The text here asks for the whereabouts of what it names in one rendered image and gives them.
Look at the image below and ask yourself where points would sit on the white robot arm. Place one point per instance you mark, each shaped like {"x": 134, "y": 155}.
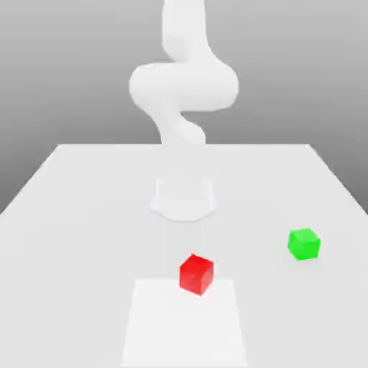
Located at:
{"x": 184, "y": 86}

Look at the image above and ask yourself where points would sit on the small green cube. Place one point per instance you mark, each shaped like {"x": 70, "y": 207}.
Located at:
{"x": 304, "y": 243}

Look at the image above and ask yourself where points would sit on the small red cube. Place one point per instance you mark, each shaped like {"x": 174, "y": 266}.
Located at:
{"x": 196, "y": 274}

